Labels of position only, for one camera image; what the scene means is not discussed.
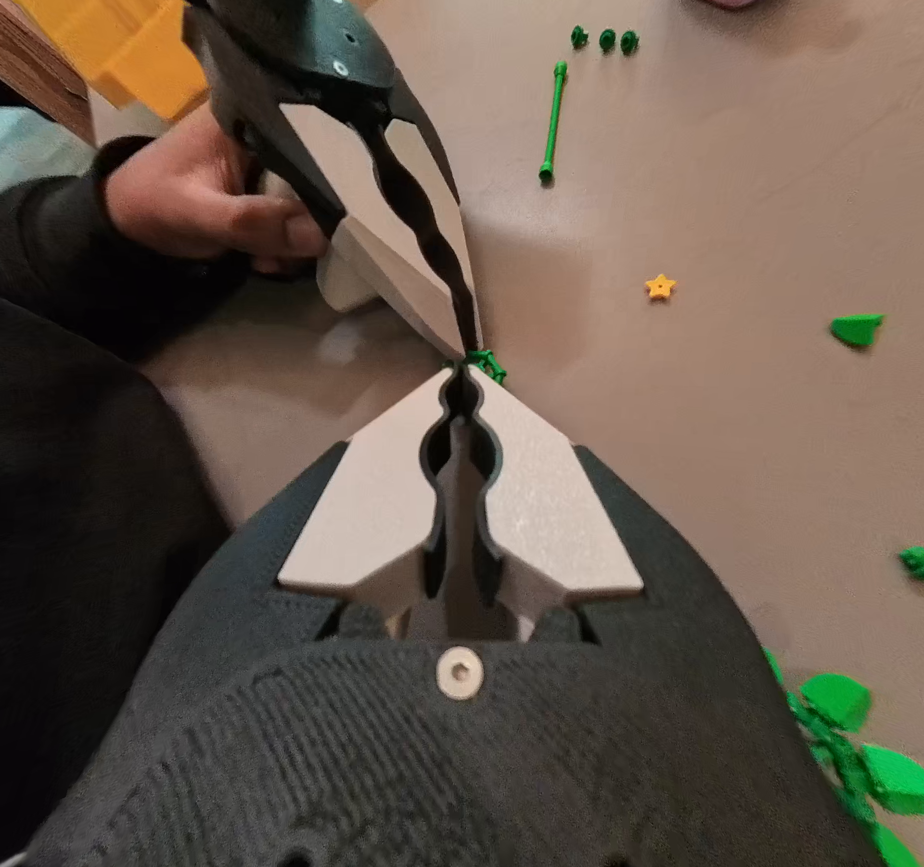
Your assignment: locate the green leaf piece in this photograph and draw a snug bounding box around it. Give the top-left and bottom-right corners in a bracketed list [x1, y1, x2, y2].
[829, 313, 886, 349]

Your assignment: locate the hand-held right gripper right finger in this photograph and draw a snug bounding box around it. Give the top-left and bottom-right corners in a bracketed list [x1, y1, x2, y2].
[464, 366, 645, 642]

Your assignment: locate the person's black jacket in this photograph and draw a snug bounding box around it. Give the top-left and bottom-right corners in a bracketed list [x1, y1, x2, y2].
[0, 300, 232, 861]

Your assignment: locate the person's left hand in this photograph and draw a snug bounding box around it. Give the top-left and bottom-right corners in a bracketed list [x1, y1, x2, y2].
[103, 111, 331, 276]

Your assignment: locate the green spoked wheel piece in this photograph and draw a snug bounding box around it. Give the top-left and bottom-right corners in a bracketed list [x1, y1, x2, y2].
[442, 349, 510, 386]

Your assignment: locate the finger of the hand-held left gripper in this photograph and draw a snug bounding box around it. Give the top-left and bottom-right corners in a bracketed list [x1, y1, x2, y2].
[383, 116, 485, 357]
[279, 102, 468, 349]

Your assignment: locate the yellow plastic bin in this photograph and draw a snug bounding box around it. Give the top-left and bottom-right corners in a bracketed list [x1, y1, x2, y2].
[7, 0, 369, 123]

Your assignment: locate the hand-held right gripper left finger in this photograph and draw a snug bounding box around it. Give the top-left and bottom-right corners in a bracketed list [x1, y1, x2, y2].
[276, 366, 463, 638]

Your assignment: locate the wooden furniture piece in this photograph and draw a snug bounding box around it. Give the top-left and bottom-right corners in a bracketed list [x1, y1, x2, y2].
[0, 0, 98, 147]

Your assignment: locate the thin green rod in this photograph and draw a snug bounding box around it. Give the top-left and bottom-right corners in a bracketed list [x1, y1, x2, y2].
[538, 60, 570, 185]

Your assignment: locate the green toy bush brown base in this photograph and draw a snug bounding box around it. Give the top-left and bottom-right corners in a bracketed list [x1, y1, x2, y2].
[761, 647, 924, 867]

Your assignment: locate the person's left forearm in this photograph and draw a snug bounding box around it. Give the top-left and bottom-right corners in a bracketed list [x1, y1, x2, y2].
[0, 136, 254, 362]

